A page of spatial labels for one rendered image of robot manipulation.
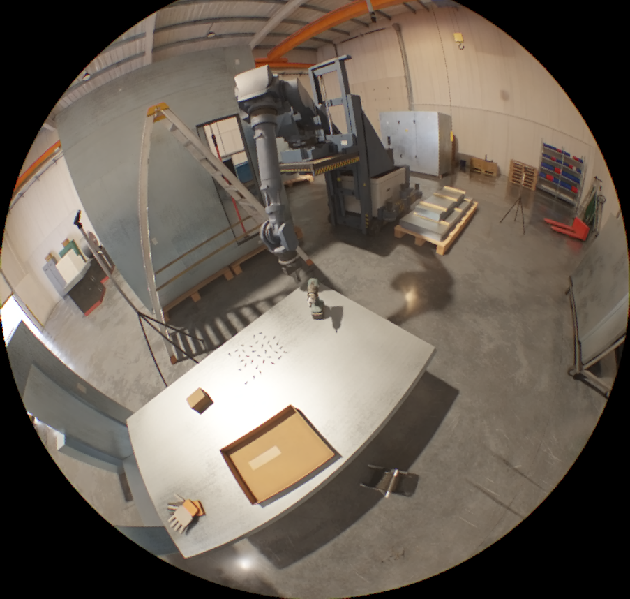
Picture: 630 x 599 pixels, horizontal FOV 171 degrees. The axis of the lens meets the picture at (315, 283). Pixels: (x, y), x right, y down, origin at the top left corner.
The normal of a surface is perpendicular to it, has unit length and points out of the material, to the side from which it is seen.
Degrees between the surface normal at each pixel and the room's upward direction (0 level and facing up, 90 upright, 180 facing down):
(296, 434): 0
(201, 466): 0
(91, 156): 90
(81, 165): 90
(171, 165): 90
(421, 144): 90
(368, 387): 0
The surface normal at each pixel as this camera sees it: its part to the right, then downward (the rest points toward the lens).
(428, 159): -0.75, 0.52
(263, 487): -0.17, -0.74
